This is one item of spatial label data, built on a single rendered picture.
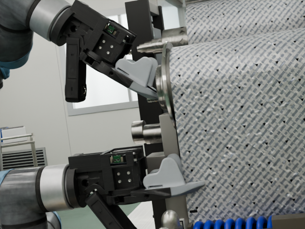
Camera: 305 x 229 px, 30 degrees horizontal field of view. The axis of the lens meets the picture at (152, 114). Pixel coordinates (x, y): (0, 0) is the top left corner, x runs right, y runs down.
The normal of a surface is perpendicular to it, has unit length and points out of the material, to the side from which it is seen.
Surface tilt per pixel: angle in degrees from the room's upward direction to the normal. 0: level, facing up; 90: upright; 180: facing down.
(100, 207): 88
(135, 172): 90
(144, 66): 90
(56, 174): 44
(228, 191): 90
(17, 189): 76
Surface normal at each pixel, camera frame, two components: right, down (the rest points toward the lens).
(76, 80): -0.18, 0.09
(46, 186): -0.25, -0.11
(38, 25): -0.43, 0.47
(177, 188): 0.15, 0.03
